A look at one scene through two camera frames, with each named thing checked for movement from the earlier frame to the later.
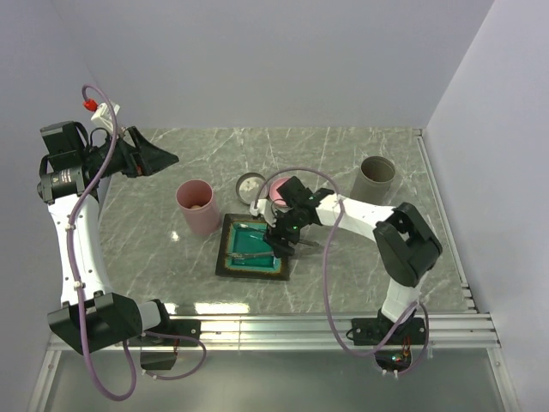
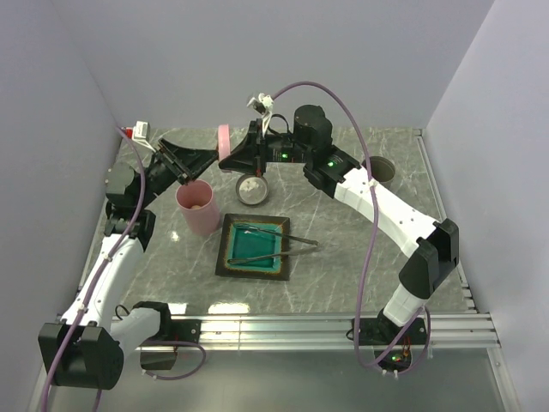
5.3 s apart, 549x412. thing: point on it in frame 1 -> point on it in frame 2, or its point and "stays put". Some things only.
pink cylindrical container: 197,202 stays put
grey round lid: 248,186 stays put
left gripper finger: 147,157 -> 187,162
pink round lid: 274,194 -> 224,143
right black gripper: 274,238 -> 246,156
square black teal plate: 244,251 stays put
